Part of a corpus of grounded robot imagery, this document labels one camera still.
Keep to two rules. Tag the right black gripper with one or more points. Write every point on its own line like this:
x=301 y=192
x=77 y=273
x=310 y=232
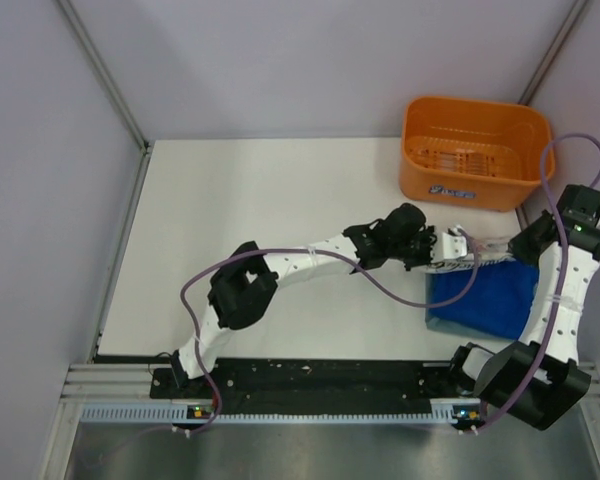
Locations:
x=520 y=248

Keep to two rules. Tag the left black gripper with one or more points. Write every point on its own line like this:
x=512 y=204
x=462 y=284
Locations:
x=427 y=234

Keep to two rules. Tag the white floral t shirt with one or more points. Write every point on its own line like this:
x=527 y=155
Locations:
x=489 y=250

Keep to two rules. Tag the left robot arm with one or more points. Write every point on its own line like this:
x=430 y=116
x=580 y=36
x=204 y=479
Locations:
x=243 y=286

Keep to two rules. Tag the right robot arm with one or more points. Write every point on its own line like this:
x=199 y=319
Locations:
x=537 y=378

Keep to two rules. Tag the orange plastic basket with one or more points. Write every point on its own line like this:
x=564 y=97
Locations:
x=472 y=153

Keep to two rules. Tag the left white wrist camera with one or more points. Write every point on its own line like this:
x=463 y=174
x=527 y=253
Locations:
x=450 y=245

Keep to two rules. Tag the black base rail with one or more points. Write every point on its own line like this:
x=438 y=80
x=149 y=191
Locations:
x=316 y=387

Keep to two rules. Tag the right aluminium corner post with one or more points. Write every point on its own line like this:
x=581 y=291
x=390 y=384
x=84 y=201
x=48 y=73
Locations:
x=576 y=14

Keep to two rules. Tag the aluminium corner post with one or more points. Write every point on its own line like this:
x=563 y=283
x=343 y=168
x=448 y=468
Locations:
x=101 y=72
x=576 y=14

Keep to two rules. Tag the left aluminium corner post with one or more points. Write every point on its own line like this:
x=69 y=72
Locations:
x=101 y=72

